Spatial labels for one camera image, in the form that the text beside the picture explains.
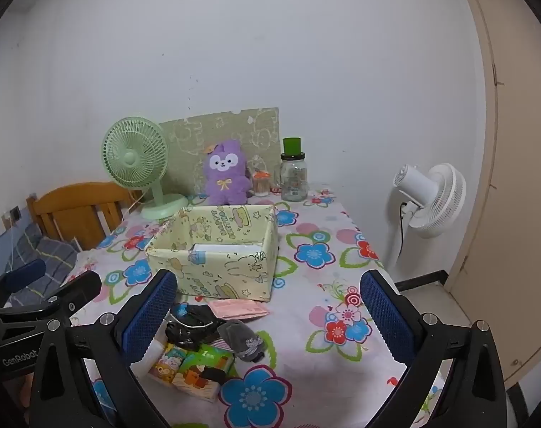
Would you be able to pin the floral tablecloth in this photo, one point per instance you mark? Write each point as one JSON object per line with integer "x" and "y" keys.
{"x": 297, "y": 352}

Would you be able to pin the green printed cardboard sheet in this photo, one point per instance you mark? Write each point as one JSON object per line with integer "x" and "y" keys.
{"x": 234, "y": 129}

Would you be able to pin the small black cloth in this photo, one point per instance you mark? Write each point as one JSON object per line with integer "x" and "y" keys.
{"x": 212, "y": 374}

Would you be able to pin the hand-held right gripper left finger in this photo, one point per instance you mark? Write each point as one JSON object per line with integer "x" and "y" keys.
{"x": 150, "y": 312}

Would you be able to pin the wooden headboard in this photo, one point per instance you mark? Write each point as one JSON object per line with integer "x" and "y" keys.
{"x": 74, "y": 205}

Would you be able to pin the glass mug jar green lid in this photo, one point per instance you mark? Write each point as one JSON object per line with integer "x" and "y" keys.
{"x": 293, "y": 178}

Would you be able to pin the beige door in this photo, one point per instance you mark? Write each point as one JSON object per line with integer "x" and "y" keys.
{"x": 511, "y": 187}

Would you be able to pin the purple plush toy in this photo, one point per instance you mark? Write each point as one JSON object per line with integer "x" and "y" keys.
{"x": 225, "y": 178}

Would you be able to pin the green and orange snack packet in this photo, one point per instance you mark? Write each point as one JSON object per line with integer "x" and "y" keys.
{"x": 199, "y": 359}

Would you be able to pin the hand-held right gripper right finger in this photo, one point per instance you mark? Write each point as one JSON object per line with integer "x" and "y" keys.
{"x": 386, "y": 321}

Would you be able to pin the cartoon tissue packet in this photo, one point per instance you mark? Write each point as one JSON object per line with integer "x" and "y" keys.
{"x": 168, "y": 361}

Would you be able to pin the pink packet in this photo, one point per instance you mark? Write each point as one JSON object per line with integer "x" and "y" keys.
{"x": 239, "y": 308}

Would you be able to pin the white standing fan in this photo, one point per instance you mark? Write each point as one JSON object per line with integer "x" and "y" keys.
{"x": 435, "y": 200}

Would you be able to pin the cotton swab jar orange lid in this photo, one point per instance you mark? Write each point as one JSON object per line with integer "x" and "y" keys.
{"x": 260, "y": 186}

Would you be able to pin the yellow printed storage box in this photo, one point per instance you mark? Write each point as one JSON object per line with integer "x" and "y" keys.
{"x": 234, "y": 272}

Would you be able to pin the green desk fan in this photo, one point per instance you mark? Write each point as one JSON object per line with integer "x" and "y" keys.
{"x": 130, "y": 158}

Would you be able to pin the grey sock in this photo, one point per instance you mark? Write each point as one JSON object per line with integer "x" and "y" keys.
{"x": 241, "y": 339}

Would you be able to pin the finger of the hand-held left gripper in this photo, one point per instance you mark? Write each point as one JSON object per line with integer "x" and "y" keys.
{"x": 74, "y": 292}
{"x": 25, "y": 273}

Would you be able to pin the grey plaid pillow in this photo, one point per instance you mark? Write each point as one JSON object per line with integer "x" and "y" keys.
{"x": 52, "y": 254}

